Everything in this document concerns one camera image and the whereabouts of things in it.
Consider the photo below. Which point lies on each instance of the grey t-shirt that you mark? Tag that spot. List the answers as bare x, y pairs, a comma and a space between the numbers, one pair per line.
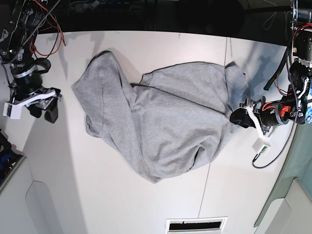
176, 119

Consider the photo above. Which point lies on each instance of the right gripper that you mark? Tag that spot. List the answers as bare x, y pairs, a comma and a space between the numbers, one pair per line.
43, 99

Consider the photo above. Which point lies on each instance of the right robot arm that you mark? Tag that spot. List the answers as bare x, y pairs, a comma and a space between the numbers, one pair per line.
20, 23

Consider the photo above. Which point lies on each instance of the bin with blue items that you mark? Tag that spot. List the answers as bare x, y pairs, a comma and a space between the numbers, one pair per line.
9, 161

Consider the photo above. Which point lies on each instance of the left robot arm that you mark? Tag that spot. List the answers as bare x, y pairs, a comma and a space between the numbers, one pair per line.
296, 102

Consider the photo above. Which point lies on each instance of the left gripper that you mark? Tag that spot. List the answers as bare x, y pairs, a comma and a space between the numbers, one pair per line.
268, 113

